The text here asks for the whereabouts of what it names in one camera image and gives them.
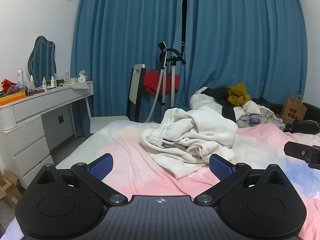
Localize grey garment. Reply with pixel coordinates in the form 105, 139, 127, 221
260, 105, 285, 130

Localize orange box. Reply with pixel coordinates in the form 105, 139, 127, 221
0, 90, 27, 106

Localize pastel tie-dye bed sheet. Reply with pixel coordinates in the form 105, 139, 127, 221
5, 120, 320, 240

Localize white-backed black chair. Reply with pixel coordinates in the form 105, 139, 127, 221
90, 64, 146, 133

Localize white garment with purple label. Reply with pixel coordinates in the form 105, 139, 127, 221
235, 100, 262, 128

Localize purple dried flowers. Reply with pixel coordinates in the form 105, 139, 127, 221
6, 85, 28, 95

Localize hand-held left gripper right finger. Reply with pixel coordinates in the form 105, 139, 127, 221
194, 154, 287, 205

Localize wavy blue-framed mirror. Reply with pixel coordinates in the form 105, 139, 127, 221
27, 35, 57, 88

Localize white bundled garment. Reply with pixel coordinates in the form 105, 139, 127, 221
189, 87, 225, 113

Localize white sweatpants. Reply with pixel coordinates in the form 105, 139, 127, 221
139, 106, 238, 180

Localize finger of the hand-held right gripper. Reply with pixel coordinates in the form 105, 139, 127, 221
284, 141, 314, 160

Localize standing garment steamer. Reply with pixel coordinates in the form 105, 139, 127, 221
146, 41, 187, 123

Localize white dressing table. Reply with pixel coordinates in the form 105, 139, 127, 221
0, 80, 94, 189

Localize red garment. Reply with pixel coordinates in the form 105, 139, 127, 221
144, 69, 180, 96

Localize black garment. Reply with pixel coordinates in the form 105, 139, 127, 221
200, 87, 237, 122

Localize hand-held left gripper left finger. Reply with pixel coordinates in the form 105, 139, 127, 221
36, 153, 128, 205

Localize brown paper bag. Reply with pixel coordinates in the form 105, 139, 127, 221
280, 92, 307, 125

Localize cardboard box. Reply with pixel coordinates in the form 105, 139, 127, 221
0, 169, 22, 209

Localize mustard yellow garment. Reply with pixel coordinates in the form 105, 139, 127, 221
227, 82, 252, 106

